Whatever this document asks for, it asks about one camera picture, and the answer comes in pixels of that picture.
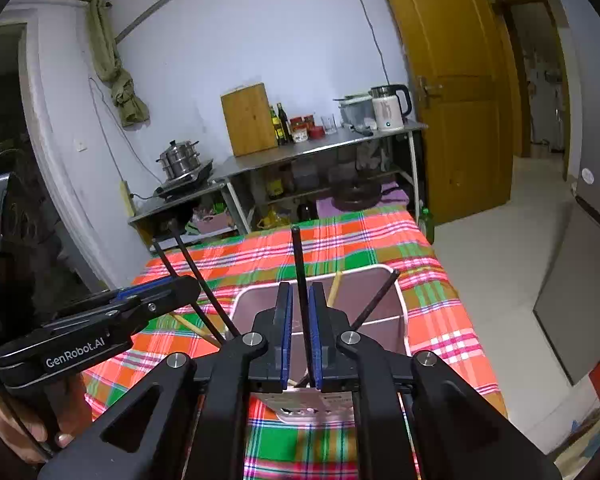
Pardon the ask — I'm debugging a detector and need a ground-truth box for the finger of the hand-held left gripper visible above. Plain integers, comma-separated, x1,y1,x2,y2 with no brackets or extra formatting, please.
55,275,202,334
87,277,181,305

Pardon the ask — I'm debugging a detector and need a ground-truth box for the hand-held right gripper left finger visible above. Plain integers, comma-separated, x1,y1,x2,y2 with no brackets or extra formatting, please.
37,282,295,480

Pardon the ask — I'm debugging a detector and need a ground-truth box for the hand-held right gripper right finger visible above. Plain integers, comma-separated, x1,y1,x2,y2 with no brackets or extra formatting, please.
307,281,563,480

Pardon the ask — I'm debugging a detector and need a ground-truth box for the black chopstick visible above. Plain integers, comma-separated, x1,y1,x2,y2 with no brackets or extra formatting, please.
351,270,401,330
291,226,315,388
151,241,227,347

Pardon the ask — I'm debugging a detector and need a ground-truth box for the beige wooden chopstick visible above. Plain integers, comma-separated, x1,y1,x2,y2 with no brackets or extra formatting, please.
327,271,343,307
171,314,222,346

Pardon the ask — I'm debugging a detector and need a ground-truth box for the pink utensil holder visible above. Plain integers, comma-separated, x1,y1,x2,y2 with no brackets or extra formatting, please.
228,263,412,424

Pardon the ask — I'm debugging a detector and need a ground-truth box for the person's left hand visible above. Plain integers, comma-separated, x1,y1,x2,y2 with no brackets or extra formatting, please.
0,375,95,465

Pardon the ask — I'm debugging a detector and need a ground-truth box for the pink basket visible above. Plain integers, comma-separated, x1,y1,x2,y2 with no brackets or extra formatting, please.
192,210,233,236

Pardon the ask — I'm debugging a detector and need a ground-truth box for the low steel table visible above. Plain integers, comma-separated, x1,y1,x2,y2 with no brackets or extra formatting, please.
127,180,231,251

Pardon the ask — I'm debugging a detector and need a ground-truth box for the plaid tablecloth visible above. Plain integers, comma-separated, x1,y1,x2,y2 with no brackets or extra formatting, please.
82,210,511,480

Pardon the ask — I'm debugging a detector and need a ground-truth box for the steel steamer pot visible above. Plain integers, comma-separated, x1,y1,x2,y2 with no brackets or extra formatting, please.
156,140,202,181

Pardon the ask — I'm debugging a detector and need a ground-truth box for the dark wok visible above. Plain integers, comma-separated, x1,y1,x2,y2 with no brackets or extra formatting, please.
330,182,383,211

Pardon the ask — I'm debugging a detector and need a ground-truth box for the green bottle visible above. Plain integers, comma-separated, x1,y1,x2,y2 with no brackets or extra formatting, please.
420,207,436,244

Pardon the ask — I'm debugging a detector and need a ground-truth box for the purple cloth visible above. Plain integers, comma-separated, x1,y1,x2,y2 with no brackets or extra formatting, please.
315,184,412,221

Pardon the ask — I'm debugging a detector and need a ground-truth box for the wooden cutting board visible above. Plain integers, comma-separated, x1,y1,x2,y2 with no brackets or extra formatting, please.
220,82,279,157

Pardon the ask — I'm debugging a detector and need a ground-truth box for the dark oil bottle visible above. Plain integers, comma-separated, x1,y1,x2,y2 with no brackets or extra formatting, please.
277,103,294,144
269,106,284,146

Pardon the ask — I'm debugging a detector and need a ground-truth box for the tall steel counter table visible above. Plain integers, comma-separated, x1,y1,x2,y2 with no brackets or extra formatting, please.
212,119,428,236

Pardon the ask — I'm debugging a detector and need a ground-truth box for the red lidded jar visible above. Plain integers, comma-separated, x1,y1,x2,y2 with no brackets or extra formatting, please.
290,115,316,142

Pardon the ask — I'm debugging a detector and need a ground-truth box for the olive green curtain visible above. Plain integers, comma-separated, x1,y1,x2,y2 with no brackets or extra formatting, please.
86,0,151,128

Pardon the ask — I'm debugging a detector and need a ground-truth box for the white rice cooker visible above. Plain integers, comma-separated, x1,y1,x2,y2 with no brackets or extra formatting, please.
337,94,376,128

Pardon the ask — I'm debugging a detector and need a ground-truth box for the white electric kettle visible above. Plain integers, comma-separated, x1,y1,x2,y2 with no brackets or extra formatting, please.
370,84,413,133

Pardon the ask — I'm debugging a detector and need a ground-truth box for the grey refrigerator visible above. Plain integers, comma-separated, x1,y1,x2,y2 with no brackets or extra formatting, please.
532,0,600,387

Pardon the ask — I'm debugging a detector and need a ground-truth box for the wooden door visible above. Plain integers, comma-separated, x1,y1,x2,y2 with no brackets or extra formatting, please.
375,0,516,226

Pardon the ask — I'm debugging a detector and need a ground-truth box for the black wall cable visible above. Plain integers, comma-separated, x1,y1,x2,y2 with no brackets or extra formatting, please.
340,0,389,86

